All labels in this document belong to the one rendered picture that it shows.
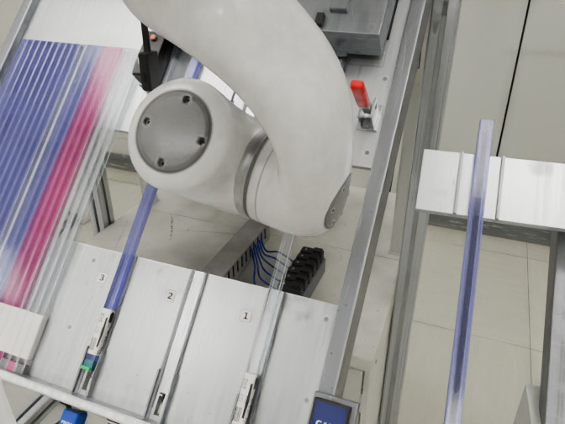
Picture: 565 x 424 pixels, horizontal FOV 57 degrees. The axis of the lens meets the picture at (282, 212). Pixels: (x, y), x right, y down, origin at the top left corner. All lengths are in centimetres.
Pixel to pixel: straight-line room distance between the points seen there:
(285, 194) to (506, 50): 202
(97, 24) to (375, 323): 71
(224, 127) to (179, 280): 38
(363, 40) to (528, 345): 149
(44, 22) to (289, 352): 72
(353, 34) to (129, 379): 53
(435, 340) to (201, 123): 164
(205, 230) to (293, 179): 92
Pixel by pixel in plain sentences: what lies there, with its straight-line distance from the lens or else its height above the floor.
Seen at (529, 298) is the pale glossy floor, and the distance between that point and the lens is 225.
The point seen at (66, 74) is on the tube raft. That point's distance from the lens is 94.
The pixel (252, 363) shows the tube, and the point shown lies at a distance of 64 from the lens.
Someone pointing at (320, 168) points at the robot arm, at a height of 111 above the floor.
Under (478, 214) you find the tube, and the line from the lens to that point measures 55.
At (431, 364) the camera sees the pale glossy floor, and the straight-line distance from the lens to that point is 184.
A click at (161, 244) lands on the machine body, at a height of 62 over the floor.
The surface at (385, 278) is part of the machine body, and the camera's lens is 110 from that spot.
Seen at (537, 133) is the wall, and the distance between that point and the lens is 243.
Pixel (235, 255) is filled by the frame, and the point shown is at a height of 66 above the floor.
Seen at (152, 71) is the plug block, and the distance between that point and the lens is 67.
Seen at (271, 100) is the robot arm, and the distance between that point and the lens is 31.
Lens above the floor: 125
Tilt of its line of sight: 28 degrees down
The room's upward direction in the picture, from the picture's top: straight up
